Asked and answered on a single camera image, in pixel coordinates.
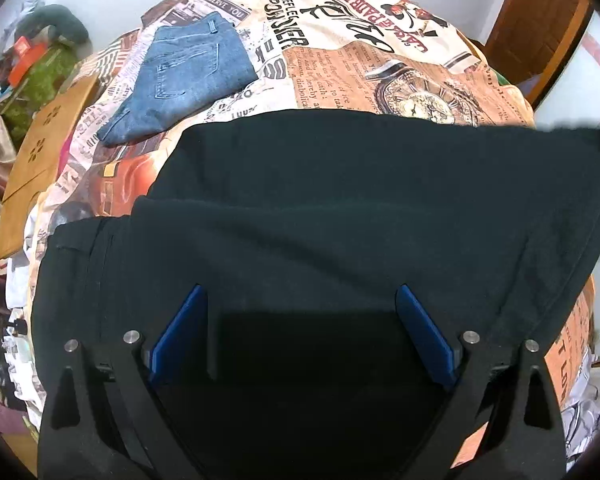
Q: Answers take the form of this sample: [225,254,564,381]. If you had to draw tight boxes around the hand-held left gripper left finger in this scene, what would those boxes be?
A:
[37,284,217,480]

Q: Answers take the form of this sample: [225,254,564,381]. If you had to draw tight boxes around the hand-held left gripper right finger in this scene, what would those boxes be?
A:
[395,284,567,480]

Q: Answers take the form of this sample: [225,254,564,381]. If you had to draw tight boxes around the black pants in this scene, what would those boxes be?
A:
[30,109,600,480]

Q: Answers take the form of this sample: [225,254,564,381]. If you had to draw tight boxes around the brown wooden headboard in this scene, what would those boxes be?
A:
[0,77,104,262]

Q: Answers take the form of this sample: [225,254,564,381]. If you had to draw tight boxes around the folded blue jeans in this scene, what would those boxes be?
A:
[97,11,259,149]

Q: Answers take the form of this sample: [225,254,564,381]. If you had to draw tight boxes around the printed blanket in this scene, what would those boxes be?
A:
[0,0,597,471]

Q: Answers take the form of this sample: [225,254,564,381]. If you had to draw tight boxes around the green cloth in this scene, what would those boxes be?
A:
[2,42,82,134]

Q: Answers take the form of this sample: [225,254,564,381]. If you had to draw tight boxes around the white wardrobe with pink hearts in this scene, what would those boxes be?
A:
[532,10,600,132]

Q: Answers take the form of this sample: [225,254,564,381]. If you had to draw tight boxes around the red box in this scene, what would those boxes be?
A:
[7,36,49,86]

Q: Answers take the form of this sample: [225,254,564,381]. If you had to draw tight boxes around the wooden door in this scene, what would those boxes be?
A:
[484,0,595,107]

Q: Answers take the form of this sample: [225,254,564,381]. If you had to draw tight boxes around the dark grey plush cushion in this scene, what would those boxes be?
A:
[17,4,90,47]

